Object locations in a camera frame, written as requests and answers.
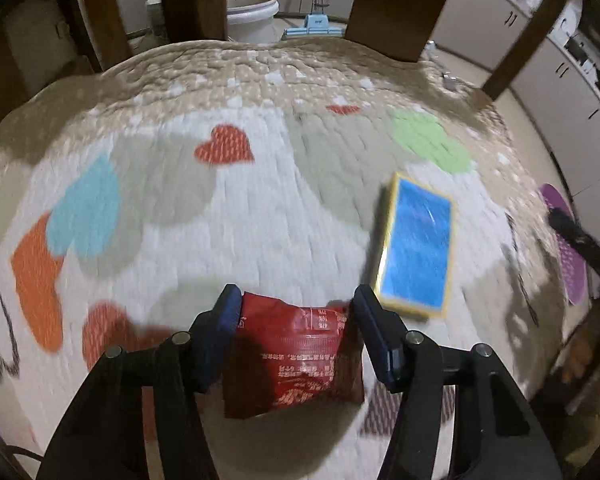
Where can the white rice cooker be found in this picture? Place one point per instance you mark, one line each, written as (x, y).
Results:
(565, 20)

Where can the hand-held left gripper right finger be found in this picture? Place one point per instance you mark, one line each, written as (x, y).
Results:
(375, 340)

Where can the small grey metal object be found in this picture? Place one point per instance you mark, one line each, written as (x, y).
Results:
(450, 81)

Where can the brown wooden chair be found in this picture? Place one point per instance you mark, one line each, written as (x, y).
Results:
(400, 10)

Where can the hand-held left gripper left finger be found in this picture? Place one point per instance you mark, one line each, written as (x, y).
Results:
(225, 325)

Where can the red snack packet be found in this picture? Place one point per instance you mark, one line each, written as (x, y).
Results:
(290, 360)

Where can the white plastic bucket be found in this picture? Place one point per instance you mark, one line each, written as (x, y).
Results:
(252, 15)

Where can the blue box with yellow edge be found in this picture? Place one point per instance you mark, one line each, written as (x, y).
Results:
(420, 250)

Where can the blue flat mop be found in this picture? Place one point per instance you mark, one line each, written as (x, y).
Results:
(315, 22)

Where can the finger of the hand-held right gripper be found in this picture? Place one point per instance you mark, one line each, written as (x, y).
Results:
(575, 235)

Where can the heart print quilted cushion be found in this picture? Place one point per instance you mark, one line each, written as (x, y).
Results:
(280, 185)

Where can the purple plastic mesh basket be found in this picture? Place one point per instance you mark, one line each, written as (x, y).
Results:
(572, 280)

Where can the grey kitchen cabinets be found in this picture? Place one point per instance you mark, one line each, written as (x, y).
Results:
(580, 110)

